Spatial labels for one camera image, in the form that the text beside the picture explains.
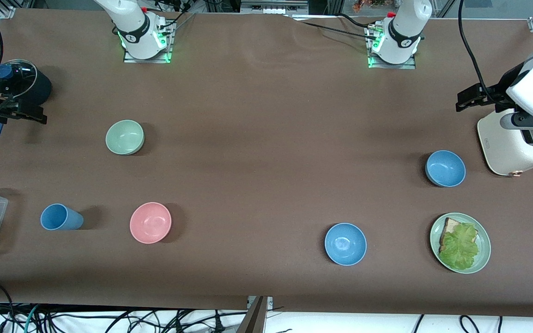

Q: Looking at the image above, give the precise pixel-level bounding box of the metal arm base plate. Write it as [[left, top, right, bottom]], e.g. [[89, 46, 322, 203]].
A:
[[367, 25, 417, 70], [123, 32, 175, 64]]

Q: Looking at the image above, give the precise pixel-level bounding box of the green lettuce leaf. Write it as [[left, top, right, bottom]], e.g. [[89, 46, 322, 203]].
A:
[[439, 223, 480, 271]]

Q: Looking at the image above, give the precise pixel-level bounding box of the bread slice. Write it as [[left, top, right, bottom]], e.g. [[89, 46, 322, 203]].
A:
[[439, 217, 479, 253]]

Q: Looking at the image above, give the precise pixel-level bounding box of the light green plate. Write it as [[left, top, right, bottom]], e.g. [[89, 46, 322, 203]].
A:
[[430, 212, 492, 274]]

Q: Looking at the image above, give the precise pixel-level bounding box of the glass lid with blue knob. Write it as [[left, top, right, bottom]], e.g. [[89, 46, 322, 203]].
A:
[[0, 59, 38, 99]]

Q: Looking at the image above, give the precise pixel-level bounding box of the aluminium profile beam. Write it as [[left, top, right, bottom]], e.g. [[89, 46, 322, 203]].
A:
[[236, 296, 270, 333]]

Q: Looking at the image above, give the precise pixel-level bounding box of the black base cable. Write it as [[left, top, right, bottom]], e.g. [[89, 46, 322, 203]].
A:
[[290, 18, 378, 42], [338, 13, 376, 29]]

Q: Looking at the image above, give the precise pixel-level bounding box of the blue cup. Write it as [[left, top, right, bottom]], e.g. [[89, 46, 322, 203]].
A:
[[40, 203, 84, 231]]

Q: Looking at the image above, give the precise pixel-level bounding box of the white toaster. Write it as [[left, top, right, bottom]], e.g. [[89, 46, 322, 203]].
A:
[[477, 107, 533, 177]]

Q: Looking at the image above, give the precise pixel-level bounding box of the teal cable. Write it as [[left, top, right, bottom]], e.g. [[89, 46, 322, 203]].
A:
[[23, 304, 41, 333]]

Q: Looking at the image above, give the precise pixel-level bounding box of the pink bowl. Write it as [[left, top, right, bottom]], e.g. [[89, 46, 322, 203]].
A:
[[130, 202, 173, 244]]

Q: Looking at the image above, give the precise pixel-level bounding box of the blue bowl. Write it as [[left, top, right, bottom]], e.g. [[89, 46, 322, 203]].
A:
[[425, 150, 466, 187], [324, 223, 367, 266]]

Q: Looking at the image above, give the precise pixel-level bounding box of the light green bowl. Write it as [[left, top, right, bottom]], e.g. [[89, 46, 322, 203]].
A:
[[105, 120, 145, 156]]

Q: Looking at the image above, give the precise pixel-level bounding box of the white power strip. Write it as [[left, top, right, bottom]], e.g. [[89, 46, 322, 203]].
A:
[[241, 0, 309, 15]]

